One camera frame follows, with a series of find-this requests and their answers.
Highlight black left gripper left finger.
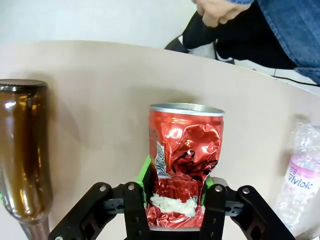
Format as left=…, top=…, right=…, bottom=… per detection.
left=47, top=154, right=154, bottom=240

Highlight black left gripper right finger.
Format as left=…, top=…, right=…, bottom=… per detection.
left=199, top=176, right=297, bottom=240

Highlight crushed red soda can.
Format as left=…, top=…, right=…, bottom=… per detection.
left=144, top=102, right=225, bottom=232

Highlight person's bare hand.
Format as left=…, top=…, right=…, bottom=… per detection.
left=191, top=0, right=254, bottom=28

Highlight crushed clear plastic bottle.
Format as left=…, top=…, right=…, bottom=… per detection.
left=273, top=121, right=320, bottom=232

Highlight brown glass bottle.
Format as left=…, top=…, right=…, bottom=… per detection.
left=0, top=79, right=54, bottom=240

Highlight black and white shoe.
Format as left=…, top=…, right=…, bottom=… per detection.
left=164, top=34, right=236, bottom=65

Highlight black trousers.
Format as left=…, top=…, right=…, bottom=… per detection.
left=182, top=1, right=298, bottom=70

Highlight blue denim jacket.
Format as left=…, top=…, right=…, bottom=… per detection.
left=226, top=0, right=320, bottom=86

